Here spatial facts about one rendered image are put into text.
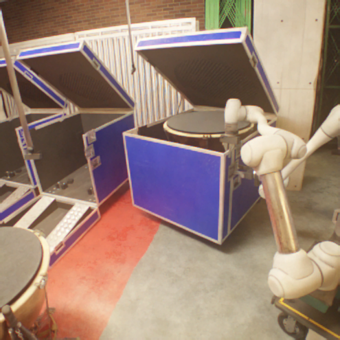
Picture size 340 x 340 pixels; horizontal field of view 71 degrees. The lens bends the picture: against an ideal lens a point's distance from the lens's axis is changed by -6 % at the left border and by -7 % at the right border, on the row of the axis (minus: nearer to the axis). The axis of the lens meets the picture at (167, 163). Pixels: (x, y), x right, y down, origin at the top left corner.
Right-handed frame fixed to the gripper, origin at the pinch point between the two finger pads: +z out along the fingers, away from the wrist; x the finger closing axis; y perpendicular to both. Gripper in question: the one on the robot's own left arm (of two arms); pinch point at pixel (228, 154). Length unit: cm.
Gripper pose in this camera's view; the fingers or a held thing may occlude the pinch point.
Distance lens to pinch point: 183.2
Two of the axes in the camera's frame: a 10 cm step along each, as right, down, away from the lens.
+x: 7.7, 2.1, -6.0
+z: -0.5, 9.6, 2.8
